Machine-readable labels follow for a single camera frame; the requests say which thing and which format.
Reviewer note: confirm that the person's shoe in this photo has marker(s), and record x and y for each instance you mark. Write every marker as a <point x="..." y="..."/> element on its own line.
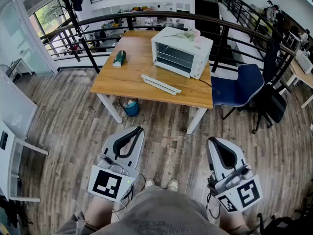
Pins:
<point x="149" y="183"/>
<point x="173" y="184"/>

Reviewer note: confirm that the black coat rack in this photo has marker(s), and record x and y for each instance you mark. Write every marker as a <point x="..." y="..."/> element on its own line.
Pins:
<point x="78" y="30"/>

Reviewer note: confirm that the person's left shoe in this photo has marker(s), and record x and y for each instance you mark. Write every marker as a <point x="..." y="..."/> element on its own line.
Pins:
<point x="149" y="183"/>

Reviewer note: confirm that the person's grey printed shirt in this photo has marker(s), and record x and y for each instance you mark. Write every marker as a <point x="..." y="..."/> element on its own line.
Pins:
<point x="161" y="209"/>

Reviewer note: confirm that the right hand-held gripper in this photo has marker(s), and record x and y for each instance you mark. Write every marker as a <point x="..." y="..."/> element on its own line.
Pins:
<point x="247" y="192"/>

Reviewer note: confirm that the person's right forearm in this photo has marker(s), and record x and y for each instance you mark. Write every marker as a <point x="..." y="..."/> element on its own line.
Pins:
<point x="232" y="220"/>

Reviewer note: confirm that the yellow table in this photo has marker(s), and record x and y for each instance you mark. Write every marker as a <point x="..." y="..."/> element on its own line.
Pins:
<point x="265" y="24"/>

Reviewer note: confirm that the white toaster oven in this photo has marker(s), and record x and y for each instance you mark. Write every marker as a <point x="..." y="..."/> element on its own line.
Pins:
<point x="181" y="40"/>

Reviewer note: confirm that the dark cap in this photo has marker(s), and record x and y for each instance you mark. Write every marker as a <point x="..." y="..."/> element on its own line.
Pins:
<point x="75" y="0"/>

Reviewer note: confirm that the black railing wooden top rail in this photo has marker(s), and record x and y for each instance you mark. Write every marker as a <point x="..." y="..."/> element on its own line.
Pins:
<point x="171" y="14"/>

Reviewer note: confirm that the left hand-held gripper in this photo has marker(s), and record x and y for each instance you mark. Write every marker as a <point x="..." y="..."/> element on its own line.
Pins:
<point x="107" y="183"/>

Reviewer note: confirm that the blue chair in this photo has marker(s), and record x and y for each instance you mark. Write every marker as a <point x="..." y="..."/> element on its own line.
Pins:
<point x="234" y="87"/>

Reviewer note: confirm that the green tissue box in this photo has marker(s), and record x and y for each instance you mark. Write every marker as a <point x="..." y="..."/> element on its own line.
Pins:
<point x="119" y="58"/>

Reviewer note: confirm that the white desk wooden top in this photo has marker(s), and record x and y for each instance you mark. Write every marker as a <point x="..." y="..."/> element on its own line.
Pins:
<point x="300" y="75"/>

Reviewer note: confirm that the white appliance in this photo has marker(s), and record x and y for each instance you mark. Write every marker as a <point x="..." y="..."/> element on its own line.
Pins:
<point x="304" y="61"/>

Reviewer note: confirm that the blue trash bin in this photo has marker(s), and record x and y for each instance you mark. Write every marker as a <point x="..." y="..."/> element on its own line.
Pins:
<point x="132" y="109"/>

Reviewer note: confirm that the pink flower bunch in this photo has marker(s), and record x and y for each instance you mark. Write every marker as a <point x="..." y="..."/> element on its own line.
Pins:
<point x="188" y="34"/>

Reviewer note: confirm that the person's right shoe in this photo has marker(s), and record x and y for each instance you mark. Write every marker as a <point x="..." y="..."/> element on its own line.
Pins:
<point x="173" y="184"/>

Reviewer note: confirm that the black stair railing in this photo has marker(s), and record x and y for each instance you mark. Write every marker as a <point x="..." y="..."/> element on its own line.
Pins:
<point x="244" y="11"/>

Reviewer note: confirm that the white frame stand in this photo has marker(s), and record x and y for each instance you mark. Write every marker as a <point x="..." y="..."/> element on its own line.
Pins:
<point x="7" y="160"/>

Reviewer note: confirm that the person's left forearm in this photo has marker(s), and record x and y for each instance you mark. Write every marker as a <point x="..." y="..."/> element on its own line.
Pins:
<point x="99" y="210"/>

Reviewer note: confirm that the white oven door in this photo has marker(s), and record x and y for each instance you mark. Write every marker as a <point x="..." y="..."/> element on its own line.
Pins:
<point x="159" y="83"/>

